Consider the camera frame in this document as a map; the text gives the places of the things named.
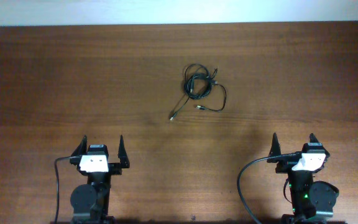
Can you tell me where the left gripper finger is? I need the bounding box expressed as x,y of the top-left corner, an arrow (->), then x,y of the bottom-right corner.
117,135 -> 130,169
71,135 -> 88,157

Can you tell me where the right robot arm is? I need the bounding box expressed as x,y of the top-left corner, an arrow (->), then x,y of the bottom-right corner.
267,133 -> 339,224

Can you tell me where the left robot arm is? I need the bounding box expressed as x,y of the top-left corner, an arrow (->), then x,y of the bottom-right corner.
70,136 -> 130,224

